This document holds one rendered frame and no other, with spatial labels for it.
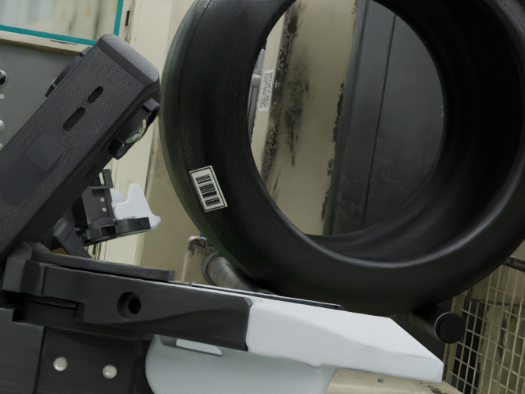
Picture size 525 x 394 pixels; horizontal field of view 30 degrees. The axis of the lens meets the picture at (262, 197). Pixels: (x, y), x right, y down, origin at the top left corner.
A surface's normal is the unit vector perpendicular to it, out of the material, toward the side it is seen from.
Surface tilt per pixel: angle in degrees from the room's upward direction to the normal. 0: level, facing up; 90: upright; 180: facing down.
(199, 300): 82
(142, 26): 90
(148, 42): 90
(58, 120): 81
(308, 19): 90
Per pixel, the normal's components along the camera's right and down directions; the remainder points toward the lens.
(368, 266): 0.18, 0.26
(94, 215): 0.77, -0.22
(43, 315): -0.22, -0.11
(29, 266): -0.75, -0.17
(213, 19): -0.49, -0.28
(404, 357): 0.09, -0.11
